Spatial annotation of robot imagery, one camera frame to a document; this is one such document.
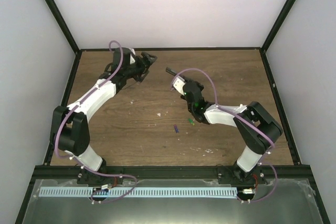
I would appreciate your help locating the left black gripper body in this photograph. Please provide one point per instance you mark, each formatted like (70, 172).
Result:
(135, 71)

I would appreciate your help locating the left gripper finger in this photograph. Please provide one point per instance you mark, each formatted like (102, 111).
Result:
(141, 72)
(149, 58)

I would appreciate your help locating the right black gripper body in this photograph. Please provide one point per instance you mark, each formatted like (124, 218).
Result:
(200, 87)

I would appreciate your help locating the black remote control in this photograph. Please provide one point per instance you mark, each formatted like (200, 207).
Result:
(173, 72)

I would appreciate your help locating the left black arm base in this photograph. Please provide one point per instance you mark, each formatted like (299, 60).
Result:
(88, 177)

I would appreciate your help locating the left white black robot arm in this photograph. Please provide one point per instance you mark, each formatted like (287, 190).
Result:
(70, 124)

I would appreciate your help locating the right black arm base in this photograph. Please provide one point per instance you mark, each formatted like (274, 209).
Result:
(234, 175)

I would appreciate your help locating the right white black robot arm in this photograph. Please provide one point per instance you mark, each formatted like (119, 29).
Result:
(257, 127)

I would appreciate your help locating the purple battery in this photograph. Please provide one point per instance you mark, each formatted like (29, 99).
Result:
(176, 128)

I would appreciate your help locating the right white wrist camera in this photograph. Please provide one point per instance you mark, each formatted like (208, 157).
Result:
(178, 84)

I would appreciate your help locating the black aluminium frame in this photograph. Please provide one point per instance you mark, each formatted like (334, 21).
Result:
(295, 171)

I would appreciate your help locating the light blue slotted cable duct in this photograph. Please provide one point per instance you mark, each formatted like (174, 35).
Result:
(140, 192)

